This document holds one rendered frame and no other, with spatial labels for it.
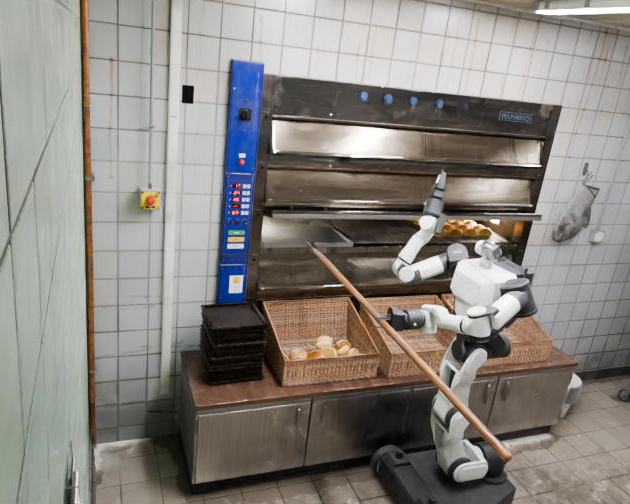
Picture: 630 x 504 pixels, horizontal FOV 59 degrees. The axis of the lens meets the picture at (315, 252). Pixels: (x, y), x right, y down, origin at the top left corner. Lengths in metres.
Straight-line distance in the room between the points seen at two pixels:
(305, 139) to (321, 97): 0.23
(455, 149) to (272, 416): 1.85
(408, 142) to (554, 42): 1.07
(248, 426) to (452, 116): 2.07
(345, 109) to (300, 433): 1.75
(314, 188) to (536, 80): 1.52
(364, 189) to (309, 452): 1.49
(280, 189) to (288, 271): 0.50
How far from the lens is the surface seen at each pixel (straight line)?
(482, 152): 3.58
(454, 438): 2.98
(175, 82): 2.81
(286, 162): 3.02
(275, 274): 3.20
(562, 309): 4.54
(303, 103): 3.01
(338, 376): 3.08
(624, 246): 4.72
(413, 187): 3.38
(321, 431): 3.15
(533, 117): 3.80
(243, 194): 2.96
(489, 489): 3.34
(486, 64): 3.50
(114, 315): 3.14
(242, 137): 2.89
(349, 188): 3.18
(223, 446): 3.01
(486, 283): 2.57
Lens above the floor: 2.21
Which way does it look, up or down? 19 degrees down
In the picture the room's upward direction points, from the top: 7 degrees clockwise
